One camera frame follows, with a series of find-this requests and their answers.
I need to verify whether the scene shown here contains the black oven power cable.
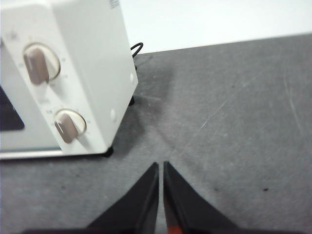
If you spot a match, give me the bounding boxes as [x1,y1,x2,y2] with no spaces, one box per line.
[130,42,144,71]

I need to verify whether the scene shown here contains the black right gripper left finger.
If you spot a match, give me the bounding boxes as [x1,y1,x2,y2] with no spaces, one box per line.
[23,162,159,234]

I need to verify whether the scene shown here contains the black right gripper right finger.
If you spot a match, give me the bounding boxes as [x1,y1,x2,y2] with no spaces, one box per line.
[162,161,247,234]

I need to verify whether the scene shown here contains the white Toshiba toaster oven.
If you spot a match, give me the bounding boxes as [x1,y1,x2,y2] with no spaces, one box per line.
[0,0,139,160]

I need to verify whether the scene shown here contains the beige oven temperature knob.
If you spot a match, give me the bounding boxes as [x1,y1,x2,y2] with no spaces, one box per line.
[23,42,61,86]

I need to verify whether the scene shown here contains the beige oven timer knob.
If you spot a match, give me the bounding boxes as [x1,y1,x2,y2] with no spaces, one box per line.
[53,109,87,144]

